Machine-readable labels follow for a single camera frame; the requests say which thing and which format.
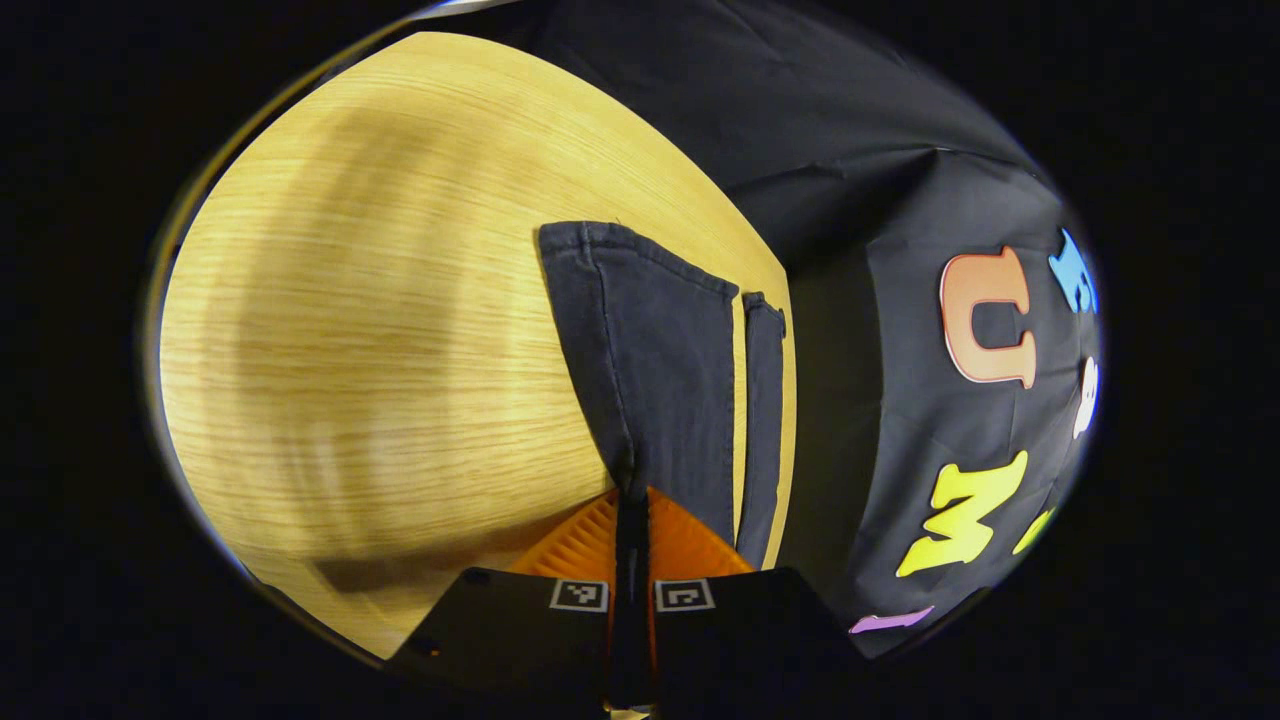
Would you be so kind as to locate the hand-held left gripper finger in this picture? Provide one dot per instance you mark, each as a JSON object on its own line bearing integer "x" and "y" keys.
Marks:
{"x": 624, "y": 620}
{"x": 643, "y": 620}

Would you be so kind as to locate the dark blue jeans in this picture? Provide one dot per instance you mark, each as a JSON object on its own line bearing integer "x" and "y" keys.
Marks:
{"x": 660, "y": 380}

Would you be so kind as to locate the black backdrop cloth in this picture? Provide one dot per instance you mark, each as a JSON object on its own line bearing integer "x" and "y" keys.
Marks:
{"x": 850, "y": 150}

